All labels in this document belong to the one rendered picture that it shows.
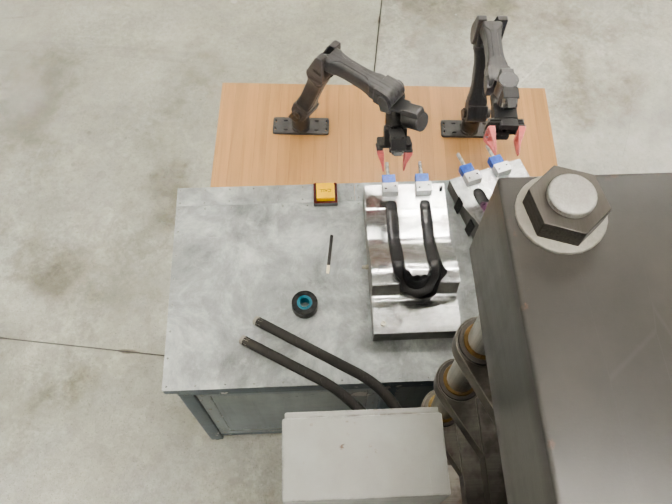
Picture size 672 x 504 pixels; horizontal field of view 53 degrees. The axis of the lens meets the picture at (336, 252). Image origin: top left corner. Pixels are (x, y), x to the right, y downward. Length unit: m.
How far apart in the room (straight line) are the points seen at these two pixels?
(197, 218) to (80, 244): 1.11
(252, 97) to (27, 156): 1.47
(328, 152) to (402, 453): 1.34
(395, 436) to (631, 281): 0.59
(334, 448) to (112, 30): 3.16
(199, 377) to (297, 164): 0.80
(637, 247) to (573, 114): 2.85
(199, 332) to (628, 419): 1.50
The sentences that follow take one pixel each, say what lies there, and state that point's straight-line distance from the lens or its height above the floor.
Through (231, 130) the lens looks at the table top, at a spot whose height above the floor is 0.80.
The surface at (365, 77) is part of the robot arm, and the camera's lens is 1.97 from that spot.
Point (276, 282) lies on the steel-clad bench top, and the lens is 2.12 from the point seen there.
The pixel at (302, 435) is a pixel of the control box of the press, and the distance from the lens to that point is 1.28.
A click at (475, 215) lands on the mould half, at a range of 2.18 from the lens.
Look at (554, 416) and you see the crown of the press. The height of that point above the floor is 2.01.
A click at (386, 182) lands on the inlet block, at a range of 2.18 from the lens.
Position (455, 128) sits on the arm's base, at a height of 0.81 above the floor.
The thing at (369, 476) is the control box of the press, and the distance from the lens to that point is 1.27.
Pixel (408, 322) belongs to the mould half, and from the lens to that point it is 2.01.
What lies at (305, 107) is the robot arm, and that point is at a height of 0.97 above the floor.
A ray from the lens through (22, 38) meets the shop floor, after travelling 4.18.
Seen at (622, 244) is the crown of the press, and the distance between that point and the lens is 0.88.
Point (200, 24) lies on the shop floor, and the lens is 3.98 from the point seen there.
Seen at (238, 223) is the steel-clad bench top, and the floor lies 0.80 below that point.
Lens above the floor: 2.72
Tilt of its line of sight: 63 degrees down
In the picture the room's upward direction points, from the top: 1 degrees clockwise
